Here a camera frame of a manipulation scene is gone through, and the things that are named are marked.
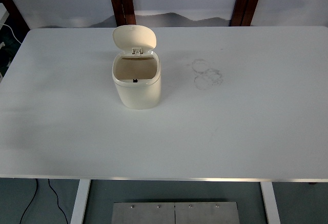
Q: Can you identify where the white box at left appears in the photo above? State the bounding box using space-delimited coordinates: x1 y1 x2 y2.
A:
0 3 9 27

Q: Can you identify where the grey metal base plate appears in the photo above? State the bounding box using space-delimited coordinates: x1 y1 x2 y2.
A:
111 202 240 223

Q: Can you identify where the white left table leg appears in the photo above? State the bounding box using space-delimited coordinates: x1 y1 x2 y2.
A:
70 179 91 224

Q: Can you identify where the brown wooden frame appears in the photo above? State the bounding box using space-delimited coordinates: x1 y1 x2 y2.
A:
111 0 136 26
1 0 30 34
229 0 259 27

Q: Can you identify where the brown wooden frame far left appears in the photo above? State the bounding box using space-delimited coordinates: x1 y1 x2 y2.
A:
1 0 30 34

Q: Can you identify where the black floor cable left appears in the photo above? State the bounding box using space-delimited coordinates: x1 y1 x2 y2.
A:
19 178 38 224

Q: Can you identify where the white cable at left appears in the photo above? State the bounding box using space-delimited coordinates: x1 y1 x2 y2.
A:
0 23 22 46

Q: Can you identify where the white table leg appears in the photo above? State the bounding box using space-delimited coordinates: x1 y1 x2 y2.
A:
260 182 281 224
70 179 91 224

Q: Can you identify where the white right table leg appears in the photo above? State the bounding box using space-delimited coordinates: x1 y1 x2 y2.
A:
260 182 281 224

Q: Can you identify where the black floor cable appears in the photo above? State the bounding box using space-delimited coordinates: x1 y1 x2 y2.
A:
19 178 38 224
48 178 69 224

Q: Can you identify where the black floor cable right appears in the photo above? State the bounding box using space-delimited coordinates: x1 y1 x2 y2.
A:
48 178 69 224

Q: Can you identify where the cream plastic trash can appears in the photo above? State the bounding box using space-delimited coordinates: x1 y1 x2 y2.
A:
112 25 161 110

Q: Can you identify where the brown wooden frame right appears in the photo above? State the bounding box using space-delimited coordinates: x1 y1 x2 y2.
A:
229 0 259 27

